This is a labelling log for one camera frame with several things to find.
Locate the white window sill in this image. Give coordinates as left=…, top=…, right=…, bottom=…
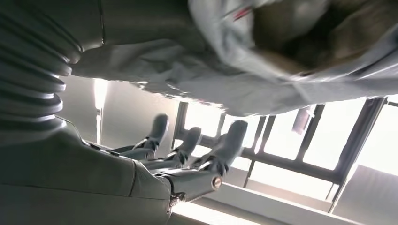
left=169, top=181, right=364, bottom=225

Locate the dark window frame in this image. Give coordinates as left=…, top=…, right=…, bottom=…
left=169, top=96, right=398, bottom=215

